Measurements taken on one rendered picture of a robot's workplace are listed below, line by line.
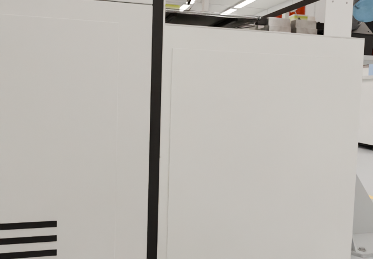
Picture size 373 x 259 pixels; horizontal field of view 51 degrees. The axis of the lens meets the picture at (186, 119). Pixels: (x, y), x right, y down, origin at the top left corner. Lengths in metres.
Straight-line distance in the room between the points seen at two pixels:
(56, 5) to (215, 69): 0.44
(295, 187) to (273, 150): 0.13
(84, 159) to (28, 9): 0.29
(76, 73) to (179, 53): 0.32
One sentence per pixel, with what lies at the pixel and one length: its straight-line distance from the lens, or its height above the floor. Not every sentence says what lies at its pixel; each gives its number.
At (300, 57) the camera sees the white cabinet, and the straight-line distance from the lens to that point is 1.12.
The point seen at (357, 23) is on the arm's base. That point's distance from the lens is 1.87.
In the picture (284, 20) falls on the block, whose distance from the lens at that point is 1.39.
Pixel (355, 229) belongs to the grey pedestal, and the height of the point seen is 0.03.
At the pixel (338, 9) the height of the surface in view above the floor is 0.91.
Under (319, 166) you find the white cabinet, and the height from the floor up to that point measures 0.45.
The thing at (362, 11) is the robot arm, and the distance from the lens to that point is 1.66.
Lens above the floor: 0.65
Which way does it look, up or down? 4 degrees down
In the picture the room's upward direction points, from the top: 2 degrees clockwise
